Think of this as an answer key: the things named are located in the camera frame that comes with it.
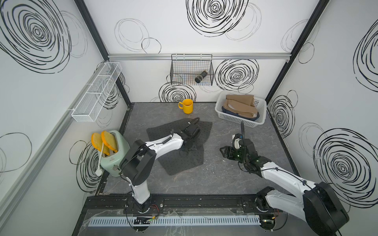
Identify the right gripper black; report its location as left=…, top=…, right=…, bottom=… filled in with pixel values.
left=219, top=146, right=248, bottom=165

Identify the dark perforated mat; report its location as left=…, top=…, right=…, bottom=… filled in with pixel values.
left=146, top=118, right=213, bottom=176

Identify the blue denim skirt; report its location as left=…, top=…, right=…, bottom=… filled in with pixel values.
left=221, top=107, right=260, bottom=121

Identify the tan brown skirt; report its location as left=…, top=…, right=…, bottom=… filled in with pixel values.
left=222, top=95, right=258, bottom=118

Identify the white perforated plastic basket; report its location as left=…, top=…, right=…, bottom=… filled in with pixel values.
left=215, top=90, right=267, bottom=128

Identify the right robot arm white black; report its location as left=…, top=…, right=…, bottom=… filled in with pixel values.
left=220, top=134, right=349, bottom=236

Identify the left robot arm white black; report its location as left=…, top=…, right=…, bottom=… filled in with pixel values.
left=119, top=118, right=200, bottom=211

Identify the yellow mug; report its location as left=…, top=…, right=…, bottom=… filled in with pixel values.
left=178, top=99, right=194, bottom=114

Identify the dark cylindrical bottle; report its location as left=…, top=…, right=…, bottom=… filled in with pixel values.
left=195, top=70, right=208, bottom=84

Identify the right toast slice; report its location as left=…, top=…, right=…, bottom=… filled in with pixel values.
left=101, top=131, right=118, bottom=152

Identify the toast slice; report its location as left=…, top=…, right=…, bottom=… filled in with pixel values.
left=91, top=133, right=110, bottom=156
left=101, top=131, right=118, bottom=152

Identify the mint green toaster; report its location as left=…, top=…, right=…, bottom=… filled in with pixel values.
left=100, top=130, right=130, bottom=177

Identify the left toast slice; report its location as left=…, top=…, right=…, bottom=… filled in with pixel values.
left=91, top=133, right=110, bottom=156

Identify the black wire wall basket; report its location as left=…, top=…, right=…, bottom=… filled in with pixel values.
left=169, top=54, right=215, bottom=86

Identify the white slotted cable duct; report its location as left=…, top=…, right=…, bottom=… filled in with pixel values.
left=88, top=215, right=261, bottom=227

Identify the white toaster plug cord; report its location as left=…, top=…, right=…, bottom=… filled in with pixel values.
left=95, top=143, right=104, bottom=177

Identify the white wire wall shelf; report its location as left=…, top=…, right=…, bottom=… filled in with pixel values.
left=71, top=62, right=122, bottom=123

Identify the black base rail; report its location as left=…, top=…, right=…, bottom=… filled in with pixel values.
left=85, top=193, right=284, bottom=214

